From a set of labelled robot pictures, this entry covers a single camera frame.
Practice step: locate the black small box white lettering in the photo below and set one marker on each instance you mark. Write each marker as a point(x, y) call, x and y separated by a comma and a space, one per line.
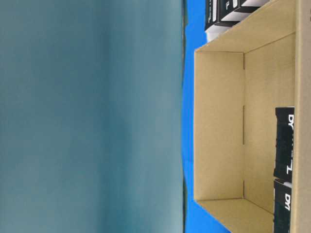
point(284, 143)

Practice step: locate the open brown cardboard box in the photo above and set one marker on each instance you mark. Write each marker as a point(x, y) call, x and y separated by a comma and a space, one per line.
point(240, 78)

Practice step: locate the black small box on tray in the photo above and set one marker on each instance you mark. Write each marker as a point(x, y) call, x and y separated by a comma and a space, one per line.
point(227, 17)
point(249, 6)
point(212, 15)

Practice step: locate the black small box in carton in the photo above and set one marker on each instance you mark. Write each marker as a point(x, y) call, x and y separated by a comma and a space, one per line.
point(282, 206)

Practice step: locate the white foam tray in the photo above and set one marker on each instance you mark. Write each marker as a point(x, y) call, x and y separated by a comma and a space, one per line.
point(215, 31)

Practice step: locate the blue table cloth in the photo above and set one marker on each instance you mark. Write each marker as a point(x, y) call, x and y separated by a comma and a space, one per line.
point(196, 219)

